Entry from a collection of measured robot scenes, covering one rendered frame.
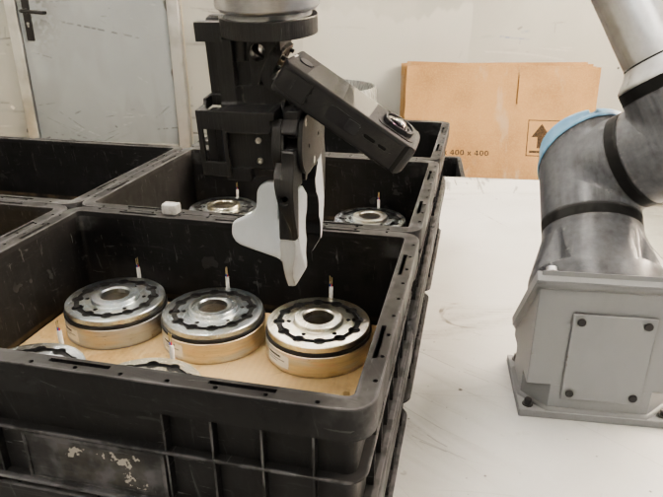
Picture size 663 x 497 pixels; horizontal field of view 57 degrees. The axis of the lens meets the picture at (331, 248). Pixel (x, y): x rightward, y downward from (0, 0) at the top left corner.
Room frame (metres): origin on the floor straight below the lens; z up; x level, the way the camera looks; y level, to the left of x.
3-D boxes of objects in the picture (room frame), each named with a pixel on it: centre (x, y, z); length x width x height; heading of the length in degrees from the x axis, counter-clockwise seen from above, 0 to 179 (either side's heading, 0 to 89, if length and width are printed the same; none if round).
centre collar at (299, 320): (0.53, 0.01, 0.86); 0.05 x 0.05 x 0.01
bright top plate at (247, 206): (0.87, 0.16, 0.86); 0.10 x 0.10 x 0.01
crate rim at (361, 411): (0.49, 0.14, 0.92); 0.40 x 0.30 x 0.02; 77
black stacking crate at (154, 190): (0.78, 0.07, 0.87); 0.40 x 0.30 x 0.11; 77
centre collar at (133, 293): (0.57, 0.23, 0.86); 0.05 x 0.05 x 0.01
